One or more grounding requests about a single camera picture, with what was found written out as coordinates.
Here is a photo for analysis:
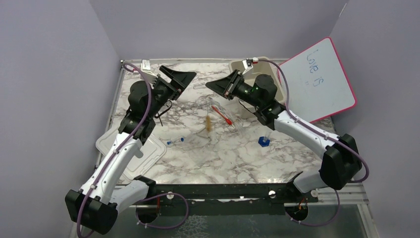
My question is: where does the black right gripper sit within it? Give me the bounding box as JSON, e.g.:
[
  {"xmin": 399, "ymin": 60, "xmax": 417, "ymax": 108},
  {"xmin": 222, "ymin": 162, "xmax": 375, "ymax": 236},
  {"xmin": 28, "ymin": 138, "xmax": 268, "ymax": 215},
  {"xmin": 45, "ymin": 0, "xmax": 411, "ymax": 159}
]
[{"xmin": 206, "ymin": 69, "xmax": 263, "ymax": 109}]

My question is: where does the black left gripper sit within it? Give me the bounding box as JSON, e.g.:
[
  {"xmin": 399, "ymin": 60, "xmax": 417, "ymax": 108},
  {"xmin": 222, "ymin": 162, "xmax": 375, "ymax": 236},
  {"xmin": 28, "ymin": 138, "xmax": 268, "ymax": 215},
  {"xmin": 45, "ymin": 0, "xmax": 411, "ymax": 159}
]
[{"xmin": 147, "ymin": 65, "xmax": 196, "ymax": 118}]

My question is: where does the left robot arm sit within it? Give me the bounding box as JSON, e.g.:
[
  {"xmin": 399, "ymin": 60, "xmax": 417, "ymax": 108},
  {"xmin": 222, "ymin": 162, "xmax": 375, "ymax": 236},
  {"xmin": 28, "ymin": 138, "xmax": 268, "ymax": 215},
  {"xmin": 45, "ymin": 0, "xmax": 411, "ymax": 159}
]
[{"xmin": 65, "ymin": 61, "xmax": 197, "ymax": 238}]

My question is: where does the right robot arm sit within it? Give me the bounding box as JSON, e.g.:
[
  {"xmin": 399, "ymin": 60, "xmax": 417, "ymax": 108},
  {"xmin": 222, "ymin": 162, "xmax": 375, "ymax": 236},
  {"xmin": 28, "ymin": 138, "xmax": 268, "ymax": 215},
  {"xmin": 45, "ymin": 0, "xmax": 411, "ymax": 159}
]
[{"xmin": 206, "ymin": 70, "xmax": 362, "ymax": 202}]

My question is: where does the beige plastic bin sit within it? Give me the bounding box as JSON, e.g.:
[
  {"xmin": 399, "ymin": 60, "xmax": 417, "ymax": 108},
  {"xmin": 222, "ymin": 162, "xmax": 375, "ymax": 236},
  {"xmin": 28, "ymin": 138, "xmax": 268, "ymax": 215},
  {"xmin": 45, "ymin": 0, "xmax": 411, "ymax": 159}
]
[{"xmin": 228, "ymin": 57, "xmax": 286, "ymax": 120}]

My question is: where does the metal test tube clamp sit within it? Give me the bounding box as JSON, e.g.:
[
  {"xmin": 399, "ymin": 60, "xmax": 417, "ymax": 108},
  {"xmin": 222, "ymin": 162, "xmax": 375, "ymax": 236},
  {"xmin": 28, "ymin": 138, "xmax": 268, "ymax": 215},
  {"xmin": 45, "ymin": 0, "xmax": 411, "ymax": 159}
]
[{"xmin": 208, "ymin": 97, "xmax": 243, "ymax": 132}]

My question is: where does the red plastic spatula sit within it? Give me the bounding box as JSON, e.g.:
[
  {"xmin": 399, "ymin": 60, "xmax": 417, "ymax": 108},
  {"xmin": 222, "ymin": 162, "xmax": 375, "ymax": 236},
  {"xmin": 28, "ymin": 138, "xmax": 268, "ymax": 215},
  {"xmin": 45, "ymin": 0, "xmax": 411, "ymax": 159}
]
[{"xmin": 211, "ymin": 106, "xmax": 233, "ymax": 125}]

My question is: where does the blue base graduated cylinder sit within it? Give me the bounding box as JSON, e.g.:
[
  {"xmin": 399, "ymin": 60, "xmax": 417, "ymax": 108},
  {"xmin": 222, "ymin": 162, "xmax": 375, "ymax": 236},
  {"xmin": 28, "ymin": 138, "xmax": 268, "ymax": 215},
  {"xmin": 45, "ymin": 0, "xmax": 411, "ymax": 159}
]
[{"xmin": 258, "ymin": 130, "xmax": 272, "ymax": 147}]

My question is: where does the tan bristle test tube brush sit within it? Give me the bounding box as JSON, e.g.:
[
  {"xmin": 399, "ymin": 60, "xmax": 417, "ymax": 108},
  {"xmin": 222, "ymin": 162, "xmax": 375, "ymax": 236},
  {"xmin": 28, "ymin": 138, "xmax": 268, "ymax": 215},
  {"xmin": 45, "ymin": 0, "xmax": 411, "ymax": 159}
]
[{"xmin": 205, "ymin": 99, "xmax": 212, "ymax": 132}]

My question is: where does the pink framed whiteboard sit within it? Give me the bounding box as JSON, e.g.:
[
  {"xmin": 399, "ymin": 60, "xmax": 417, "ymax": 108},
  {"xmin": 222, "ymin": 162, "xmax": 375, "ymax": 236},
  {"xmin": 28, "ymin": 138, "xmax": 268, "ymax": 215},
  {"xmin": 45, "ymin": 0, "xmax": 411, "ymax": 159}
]
[{"xmin": 279, "ymin": 37, "xmax": 357, "ymax": 122}]

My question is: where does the white plastic bin lid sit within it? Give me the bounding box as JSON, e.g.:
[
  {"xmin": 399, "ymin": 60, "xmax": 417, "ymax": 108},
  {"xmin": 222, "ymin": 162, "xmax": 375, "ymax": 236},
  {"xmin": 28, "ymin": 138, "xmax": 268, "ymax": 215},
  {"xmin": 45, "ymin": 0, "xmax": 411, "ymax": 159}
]
[{"xmin": 96, "ymin": 126, "xmax": 167, "ymax": 184}]

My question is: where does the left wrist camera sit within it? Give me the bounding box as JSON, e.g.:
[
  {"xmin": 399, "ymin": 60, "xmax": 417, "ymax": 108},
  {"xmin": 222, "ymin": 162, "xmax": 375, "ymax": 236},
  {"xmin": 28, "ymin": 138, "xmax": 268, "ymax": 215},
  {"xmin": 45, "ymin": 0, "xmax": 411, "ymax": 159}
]
[{"xmin": 141, "ymin": 59, "xmax": 157, "ymax": 82}]

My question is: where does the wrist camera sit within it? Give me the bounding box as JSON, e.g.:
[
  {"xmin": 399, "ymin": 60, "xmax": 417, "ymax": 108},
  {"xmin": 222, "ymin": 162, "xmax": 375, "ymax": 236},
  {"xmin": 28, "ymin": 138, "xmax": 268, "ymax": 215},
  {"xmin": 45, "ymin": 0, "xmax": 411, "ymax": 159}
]
[
  {"xmin": 141, "ymin": 59, "xmax": 157, "ymax": 82},
  {"xmin": 242, "ymin": 57, "xmax": 259, "ymax": 77}
]

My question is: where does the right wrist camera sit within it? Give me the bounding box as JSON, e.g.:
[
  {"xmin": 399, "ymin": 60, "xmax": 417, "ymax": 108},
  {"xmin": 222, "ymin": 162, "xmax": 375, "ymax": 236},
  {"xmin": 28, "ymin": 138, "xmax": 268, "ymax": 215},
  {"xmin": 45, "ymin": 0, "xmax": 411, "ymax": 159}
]
[{"xmin": 242, "ymin": 57, "xmax": 259, "ymax": 77}]

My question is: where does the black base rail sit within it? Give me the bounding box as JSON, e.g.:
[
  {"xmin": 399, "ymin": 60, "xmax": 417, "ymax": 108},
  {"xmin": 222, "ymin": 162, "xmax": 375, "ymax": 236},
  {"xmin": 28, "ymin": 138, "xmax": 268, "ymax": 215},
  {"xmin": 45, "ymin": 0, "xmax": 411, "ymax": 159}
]
[{"xmin": 133, "ymin": 183, "xmax": 318, "ymax": 216}]

